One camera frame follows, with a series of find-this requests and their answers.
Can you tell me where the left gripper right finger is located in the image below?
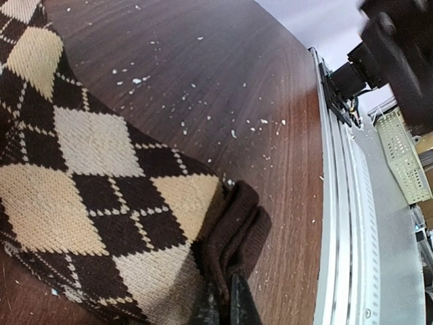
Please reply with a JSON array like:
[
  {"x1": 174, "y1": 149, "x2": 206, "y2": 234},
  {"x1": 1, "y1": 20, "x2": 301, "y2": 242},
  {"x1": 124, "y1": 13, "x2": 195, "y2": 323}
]
[{"x1": 229, "y1": 274, "x2": 262, "y2": 325}]

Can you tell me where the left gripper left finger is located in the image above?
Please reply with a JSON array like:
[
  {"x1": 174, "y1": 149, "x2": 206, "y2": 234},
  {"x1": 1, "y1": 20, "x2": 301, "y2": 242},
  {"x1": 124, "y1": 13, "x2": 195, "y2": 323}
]
[{"x1": 191, "y1": 282, "x2": 222, "y2": 325}]

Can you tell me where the brown argyle sock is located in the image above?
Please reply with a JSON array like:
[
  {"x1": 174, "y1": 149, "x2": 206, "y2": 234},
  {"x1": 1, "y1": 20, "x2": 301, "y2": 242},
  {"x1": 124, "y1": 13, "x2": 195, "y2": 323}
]
[{"x1": 1, "y1": 1, "x2": 271, "y2": 324}]

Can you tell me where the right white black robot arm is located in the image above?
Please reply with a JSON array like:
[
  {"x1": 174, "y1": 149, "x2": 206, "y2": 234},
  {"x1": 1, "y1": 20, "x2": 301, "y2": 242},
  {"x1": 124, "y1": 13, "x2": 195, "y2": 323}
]
[{"x1": 348, "y1": 0, "x2": 432, "y2": 135}]

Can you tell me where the perforated beige basket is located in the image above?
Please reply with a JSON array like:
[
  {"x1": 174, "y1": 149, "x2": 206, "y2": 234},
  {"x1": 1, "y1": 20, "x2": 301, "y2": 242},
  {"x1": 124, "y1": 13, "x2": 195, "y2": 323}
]
[{"x1": 375, "y1": 108, "x2": 432, "y2": 204}]

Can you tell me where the aluminium front rail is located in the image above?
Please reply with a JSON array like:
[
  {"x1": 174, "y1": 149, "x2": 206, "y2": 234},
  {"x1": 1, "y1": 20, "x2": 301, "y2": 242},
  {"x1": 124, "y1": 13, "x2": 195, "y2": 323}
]
[{"x1": 309, "y1": 47, "x2": 427, "y2": 325}]

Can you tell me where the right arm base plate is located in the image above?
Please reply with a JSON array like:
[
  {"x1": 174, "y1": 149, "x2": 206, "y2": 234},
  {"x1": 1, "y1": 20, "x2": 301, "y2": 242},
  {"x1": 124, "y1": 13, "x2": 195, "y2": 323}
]
[{"x1": 319, "y1": 62, "x2": 366, "y2": 129}]

